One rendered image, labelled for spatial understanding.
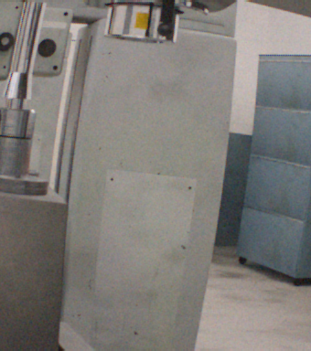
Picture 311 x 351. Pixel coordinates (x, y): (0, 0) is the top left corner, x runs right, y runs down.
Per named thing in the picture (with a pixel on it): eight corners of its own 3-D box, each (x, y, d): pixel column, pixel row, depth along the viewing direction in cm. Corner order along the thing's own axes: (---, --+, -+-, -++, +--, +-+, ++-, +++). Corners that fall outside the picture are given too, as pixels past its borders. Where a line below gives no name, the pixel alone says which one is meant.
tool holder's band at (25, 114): (38, 121, 90) (40, 111, 90) (-6, 117, 88) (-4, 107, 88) (31, 120, 94) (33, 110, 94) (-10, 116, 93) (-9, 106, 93)
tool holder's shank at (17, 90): (31, 110, 90) (52, 2, 90) (2, 107, 89) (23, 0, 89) (26, 109, 93) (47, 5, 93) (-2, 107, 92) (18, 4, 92)
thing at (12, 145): (31, 179, 90) (38, 121, 90) (-13, 174, 89) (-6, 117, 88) (24, 175, 95) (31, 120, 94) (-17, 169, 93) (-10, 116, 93)
